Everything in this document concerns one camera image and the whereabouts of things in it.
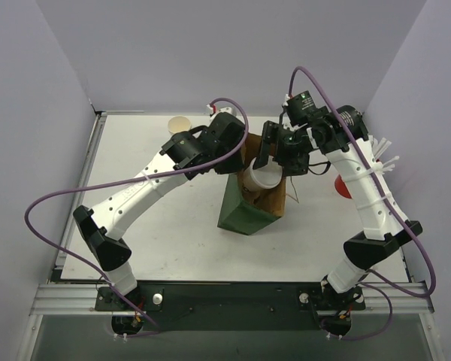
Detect clear plastic lid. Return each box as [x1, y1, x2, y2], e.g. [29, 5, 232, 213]
[250, 157, 283, 190]

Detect white paper cups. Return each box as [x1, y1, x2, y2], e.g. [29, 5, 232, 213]
[168, 116, 192, 135]

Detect green paper bag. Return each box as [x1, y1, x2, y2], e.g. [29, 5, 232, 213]
[217, 134, 286, 235]

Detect white paper cup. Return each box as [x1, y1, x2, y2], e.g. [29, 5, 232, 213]
[242, 166, 264, 193]

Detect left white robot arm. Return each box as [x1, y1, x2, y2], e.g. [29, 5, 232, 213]
[73, 111, 246, 310]

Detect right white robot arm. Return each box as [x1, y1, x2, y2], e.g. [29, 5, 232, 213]
[252, 91, 422, 294]

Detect red cup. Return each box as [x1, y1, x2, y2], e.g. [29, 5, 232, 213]
[334, 175, 352, 199]

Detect white wrapped straws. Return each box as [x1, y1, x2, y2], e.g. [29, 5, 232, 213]
[369, 135, 400, 175]

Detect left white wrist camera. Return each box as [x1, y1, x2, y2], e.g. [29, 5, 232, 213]
[206, 104, 237, 117]

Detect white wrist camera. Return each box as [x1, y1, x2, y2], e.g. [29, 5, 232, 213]
[282, 94, 293, 108]
[206, 104, 237, 117]

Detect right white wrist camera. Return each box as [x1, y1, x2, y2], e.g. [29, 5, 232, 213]
[282, 94, 293, 108]

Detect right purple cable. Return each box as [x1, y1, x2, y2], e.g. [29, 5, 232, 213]
[288, 66, 437, 341]

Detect purple cable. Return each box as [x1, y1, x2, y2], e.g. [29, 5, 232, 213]
[288, 66, 437, 341]
[24, 97, 249, 335]

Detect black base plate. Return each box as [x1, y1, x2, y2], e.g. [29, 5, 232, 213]
[94, 281, 365, 333]

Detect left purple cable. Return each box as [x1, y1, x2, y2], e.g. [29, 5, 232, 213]
[24, 97, 249, 335]

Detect aluminium rail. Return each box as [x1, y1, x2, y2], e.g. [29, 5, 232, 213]
[30, 284, 434, 315]

